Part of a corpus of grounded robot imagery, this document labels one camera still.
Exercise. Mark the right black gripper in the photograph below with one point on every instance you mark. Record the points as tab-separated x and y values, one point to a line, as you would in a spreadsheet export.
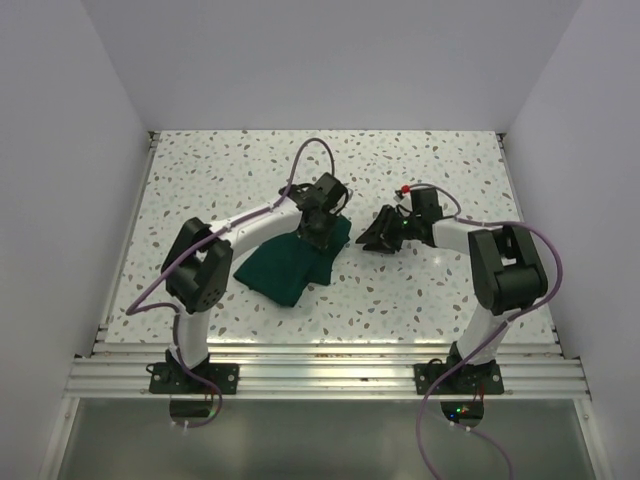
381	229

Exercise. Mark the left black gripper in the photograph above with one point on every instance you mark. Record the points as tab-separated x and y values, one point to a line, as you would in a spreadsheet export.
319	239

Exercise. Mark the green surgical drape cloth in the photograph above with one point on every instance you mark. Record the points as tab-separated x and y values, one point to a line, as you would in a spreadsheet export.
281	268

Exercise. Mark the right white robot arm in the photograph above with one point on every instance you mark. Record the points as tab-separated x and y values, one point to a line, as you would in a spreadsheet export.
507	274

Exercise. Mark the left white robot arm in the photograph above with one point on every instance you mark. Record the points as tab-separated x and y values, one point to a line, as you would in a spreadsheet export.
198	267

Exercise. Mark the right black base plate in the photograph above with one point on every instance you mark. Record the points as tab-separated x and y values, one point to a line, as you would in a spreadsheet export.
485	379

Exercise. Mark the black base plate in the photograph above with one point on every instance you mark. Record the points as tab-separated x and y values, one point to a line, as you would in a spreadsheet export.
485	379
170	378

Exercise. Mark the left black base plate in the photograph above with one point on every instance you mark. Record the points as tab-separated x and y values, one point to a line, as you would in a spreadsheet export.
170	378

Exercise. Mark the aluminium frame rail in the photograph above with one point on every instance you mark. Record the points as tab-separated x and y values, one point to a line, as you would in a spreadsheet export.
327	371

